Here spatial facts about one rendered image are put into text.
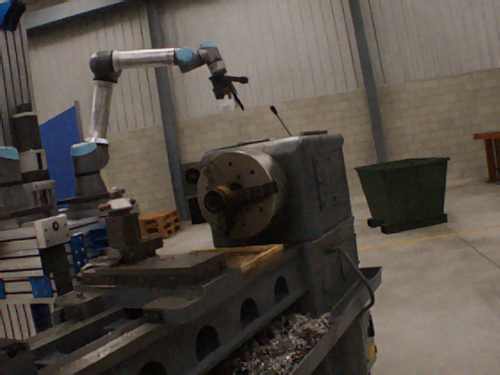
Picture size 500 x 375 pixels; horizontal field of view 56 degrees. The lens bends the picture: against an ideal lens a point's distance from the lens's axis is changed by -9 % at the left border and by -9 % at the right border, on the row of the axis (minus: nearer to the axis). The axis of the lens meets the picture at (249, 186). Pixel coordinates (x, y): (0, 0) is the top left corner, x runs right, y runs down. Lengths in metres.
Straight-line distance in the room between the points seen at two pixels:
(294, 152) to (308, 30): 10.37
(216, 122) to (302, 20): 3.19
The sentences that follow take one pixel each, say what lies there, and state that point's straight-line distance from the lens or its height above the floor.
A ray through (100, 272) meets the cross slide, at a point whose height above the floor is 0.96.
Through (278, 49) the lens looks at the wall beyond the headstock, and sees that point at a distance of 12.13.
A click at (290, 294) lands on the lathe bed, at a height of 0.71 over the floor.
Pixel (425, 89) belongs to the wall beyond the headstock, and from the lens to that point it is 12.02.
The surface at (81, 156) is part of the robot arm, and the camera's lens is 2.18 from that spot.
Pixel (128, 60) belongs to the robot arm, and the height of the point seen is 1.70.
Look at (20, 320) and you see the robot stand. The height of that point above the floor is 0.72.
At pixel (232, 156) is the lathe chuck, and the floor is 1.22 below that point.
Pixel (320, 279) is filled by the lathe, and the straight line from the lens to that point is 1.93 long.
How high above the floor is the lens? 1.20
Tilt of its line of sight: 3 degrees down
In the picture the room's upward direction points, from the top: 9 degrees counter-clockwise
